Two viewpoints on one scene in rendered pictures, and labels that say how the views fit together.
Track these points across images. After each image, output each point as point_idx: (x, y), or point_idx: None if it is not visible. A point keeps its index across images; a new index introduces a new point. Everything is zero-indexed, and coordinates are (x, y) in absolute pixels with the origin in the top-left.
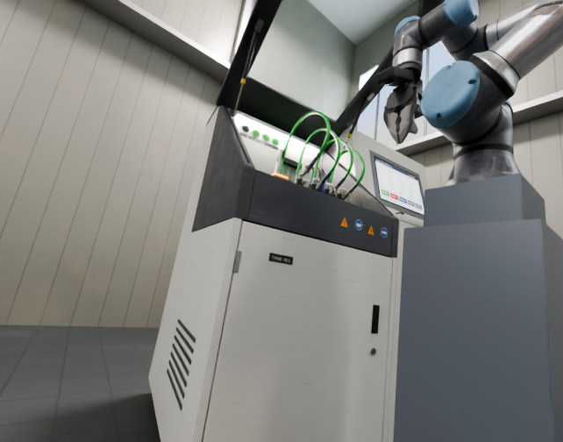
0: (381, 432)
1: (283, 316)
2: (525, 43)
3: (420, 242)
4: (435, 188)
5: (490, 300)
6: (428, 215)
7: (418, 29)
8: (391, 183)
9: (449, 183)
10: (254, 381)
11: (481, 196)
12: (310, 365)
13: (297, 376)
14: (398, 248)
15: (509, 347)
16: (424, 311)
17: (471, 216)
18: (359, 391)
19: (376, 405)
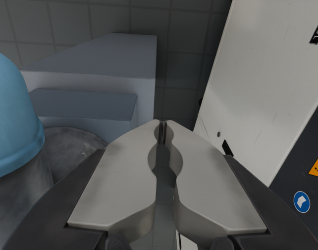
0: (202, 119)
1: (273, 33)
2: None
3: (133, 72)
4: (112, 118)
5: (83, 56)
6: (128, 101)
7: None
8: None
9: (97, 144)
10: (256, 9)
11: (54, 104)
12: (240, 65)
13: (241, 52)
14: None
15: (82, 51)
16: (133, 56)
17: (77, 95)
18: (215, 109)
19: (207, 122)
